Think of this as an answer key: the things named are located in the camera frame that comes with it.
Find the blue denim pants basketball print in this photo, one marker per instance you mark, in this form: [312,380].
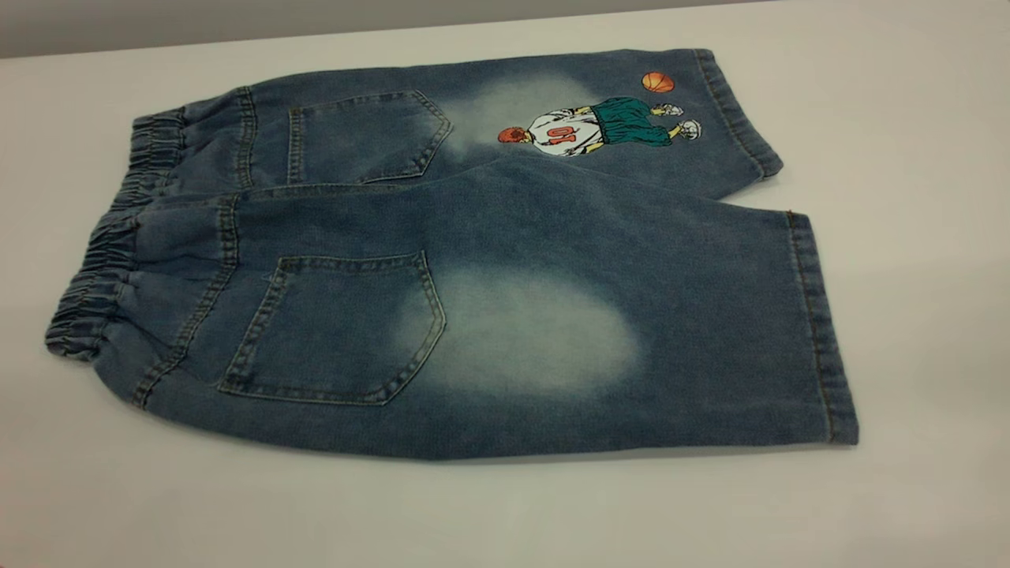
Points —
[513,237]

